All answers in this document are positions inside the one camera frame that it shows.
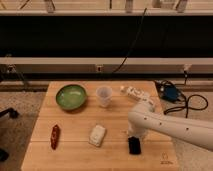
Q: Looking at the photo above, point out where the black floor cable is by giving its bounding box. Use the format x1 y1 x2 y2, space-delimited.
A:
155 79 209 118

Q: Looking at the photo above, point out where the green bowl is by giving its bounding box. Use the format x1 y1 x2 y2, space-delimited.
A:
55 84 87 111

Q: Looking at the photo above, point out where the black hanging cable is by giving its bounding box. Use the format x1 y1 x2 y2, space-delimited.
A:
110 7 148 74

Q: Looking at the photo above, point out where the blue power box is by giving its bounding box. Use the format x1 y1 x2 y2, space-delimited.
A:
162 85 179 102

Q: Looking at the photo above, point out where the black eraser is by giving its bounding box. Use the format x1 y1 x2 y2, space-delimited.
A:
128 137 141 155

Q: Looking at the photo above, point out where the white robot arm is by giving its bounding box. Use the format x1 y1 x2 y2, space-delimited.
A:
128 101 213 151

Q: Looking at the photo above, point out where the black chair base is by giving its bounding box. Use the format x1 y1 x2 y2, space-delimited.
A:
0 107 20 163

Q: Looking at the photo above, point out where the clear plastic cup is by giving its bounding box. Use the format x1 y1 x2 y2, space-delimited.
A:
96 86 112 107

